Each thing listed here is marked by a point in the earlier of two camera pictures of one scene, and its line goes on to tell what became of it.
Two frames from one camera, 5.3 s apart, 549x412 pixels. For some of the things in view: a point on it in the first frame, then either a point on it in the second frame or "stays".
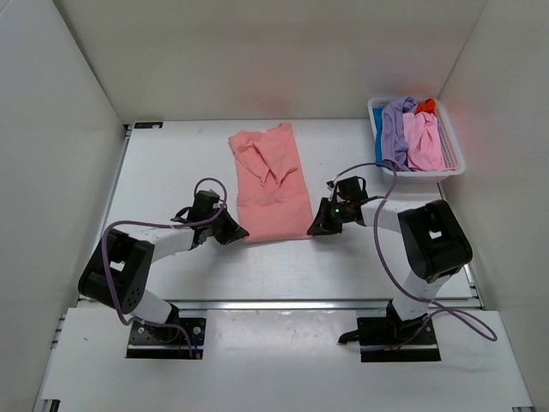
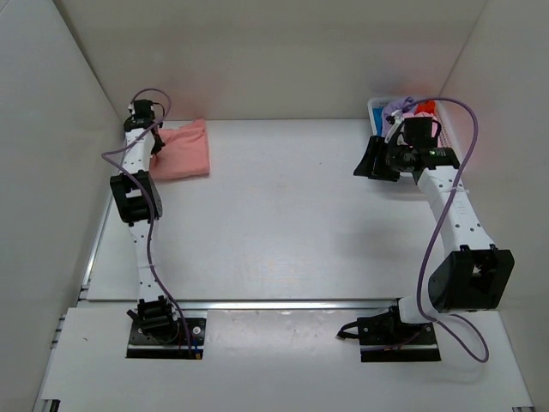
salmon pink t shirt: [271, 199] → [185, 152]
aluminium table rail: [279, 305] stays
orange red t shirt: [427, 106] stays
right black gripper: [322, 226] → [371, 165]
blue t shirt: [377, 116] stays
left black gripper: [233, 231] → [157, 147]
